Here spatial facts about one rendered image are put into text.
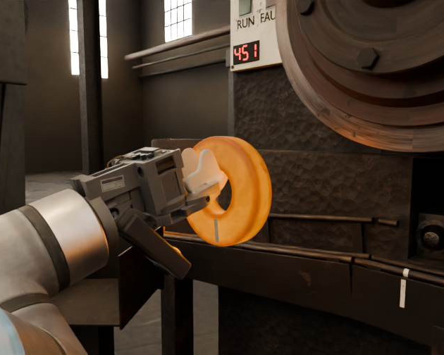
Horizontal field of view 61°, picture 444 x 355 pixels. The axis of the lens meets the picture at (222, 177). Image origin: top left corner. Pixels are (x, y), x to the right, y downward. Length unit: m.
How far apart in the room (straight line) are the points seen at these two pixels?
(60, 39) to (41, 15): 0.66
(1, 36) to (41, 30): 8.18
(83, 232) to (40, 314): 0.08
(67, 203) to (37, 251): 0.05
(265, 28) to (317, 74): 0.31
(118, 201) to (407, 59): 0.36
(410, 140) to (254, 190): 0.23
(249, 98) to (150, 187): 0.55
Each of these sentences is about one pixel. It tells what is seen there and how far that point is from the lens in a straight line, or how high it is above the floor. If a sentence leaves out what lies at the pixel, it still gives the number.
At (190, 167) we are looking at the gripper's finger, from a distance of 0.51.
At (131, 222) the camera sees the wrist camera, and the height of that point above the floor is 0.81.
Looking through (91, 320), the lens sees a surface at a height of 0.60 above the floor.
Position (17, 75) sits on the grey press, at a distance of 2.97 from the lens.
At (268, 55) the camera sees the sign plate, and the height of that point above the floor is 1.08.
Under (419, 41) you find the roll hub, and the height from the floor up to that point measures 1.01.
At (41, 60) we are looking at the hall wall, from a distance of 10.98.
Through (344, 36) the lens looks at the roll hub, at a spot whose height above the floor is 1.03.
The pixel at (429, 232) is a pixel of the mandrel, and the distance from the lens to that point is 0.69.
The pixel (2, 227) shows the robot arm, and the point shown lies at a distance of 0.37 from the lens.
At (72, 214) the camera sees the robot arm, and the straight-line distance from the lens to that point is 0.38.
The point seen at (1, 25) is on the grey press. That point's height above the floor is 1.63.
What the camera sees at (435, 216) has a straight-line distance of 0.71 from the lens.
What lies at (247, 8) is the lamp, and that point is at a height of 1.19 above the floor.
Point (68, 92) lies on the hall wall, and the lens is 11.11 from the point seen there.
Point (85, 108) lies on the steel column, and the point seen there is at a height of 1.41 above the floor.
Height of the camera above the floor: 0.90
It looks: 6 degrees down
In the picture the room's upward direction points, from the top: straight up
